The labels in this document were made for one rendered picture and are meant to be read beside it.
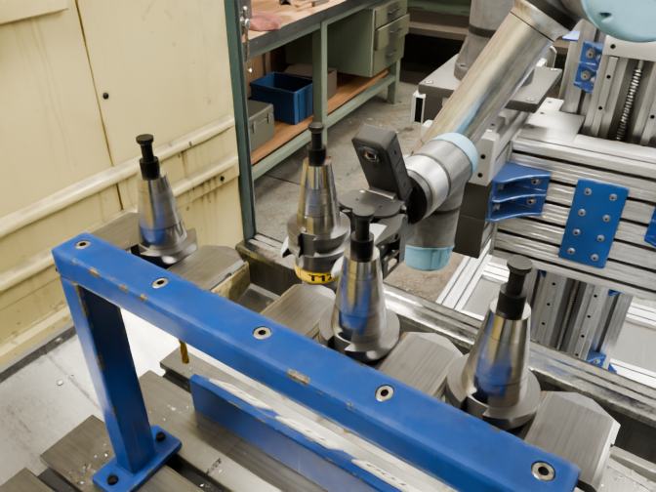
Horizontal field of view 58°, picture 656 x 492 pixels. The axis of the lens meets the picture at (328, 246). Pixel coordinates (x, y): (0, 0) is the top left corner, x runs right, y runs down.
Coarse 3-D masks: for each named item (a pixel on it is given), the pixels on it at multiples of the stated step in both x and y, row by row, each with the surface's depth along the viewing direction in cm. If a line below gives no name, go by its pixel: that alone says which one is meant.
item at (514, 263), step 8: (512, 256) 36; (520, 256) 36; (512, 264) 36; (520, 264) 36; (528, 264) 36; (512, 272) 36; (520, 272) 35; (528, 272) 36; (512, 280) 36; (520, 280) 36; (504, 288) 37; (512, 288) 36; (520, 288) 36; (504, 296) 37; (512, 296) 37; (520, 296) 37; (504, 304) 37; (512, 304) 37; (520, 304) 37; (504, 312) 37; (512, 312) 37; (520, 312) 37
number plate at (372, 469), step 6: (354, 462) 68; (360, 462) 69; (366, 462) 71; (366, 468) 67; (372, 468) 68; (378, 468) 71; (378, 474) 66; (384, 474) 68; (390, 474) 70; (384, 480) 66; (390, 480) 66; (396, 480) 68; (396, 486) 65; (402, 486) 66; (408, 486) 68
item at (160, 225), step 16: (160, 176) 53; (144, 192) 53; (160, 192) 53; (144, 208) 53; (160, 208) 54; (176, 208) 55; (144, 224) 54; (160, 224) 54; (176, 224) 55; (144, 240) 55; (160, 240) 55; (176, 240) 56
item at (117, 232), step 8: (128, 216) 62; (136, 216) 62; (112, 224) 61; (120, 224) 61; (128, 224) 61; (136, 224) 61; (96, 232) 59; (104, 232) 59; (112, 232) 59; (120, 232) 59; (128, 232) 59; (104, 240) 58; (112, 240) 58; (120, 240) 58; (128, 240) 58; (128, 248) 58
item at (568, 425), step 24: (552, 408) 41; (576, 408) 41; (600, 408) 41; (528, 432) 39; (552, 432) 39; (576, 432) 39; (600, 432) 39; (576, 456) 38; (600, 456) 38; (600, 480) 36
